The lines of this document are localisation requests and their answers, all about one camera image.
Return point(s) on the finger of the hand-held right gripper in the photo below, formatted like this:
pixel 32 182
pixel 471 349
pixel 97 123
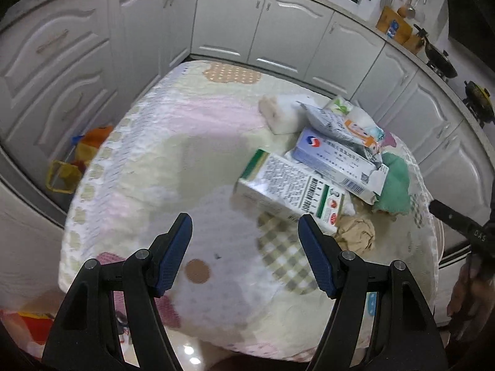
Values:
pixel 448 214

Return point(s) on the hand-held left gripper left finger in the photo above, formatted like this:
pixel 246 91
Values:
pixel 174 255

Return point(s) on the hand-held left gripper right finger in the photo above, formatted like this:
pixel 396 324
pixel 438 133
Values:
pixel 315 255

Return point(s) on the green white medicine box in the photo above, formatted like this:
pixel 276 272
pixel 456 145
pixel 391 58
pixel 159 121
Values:
pixel 286 185

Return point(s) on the white cloth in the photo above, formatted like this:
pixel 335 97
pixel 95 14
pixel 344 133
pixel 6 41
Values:
pixel 280 114

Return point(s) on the person's right hand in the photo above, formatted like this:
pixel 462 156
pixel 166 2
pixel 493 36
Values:
pixel 470 301

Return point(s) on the crumpled brown paper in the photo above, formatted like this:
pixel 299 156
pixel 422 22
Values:
pixel 355 232

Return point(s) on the white crumpled tissue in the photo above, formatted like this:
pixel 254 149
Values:
pixel 349 205

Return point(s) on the green cloth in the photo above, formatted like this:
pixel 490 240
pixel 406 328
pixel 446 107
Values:
pixel 394 185

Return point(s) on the patchwork quilt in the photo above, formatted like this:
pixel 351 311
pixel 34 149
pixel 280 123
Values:
pixel 174 162

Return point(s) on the blue white medicine box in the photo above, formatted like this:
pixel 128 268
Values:
pixel 332 154

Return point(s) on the yellow black pot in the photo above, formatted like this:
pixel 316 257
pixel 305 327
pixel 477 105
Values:
pixel 479 98

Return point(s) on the white orange packet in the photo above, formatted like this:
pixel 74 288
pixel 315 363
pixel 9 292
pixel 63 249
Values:
pixel 359 129

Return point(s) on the grey plastic packet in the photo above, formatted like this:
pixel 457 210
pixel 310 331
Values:
pixel 326 119

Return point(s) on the yellow toy basket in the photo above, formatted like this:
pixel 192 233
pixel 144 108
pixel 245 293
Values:
pixel 62 177

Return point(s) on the orange toy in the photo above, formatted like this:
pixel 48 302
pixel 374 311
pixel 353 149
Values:
pixel 94 143

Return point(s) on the green leaf tissue packet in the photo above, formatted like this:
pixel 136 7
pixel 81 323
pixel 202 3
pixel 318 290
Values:
pixel 340 106

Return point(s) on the red packet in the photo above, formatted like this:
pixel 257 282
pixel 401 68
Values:
pixel 34 328

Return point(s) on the black wok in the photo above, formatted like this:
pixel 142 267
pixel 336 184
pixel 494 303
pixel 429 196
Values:
pixel 439 56

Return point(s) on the wooden cutting board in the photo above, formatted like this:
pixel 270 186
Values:
pixel 394 25

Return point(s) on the white kitchen cabinets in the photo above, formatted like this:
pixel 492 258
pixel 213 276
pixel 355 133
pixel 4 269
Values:
pixel 154 19

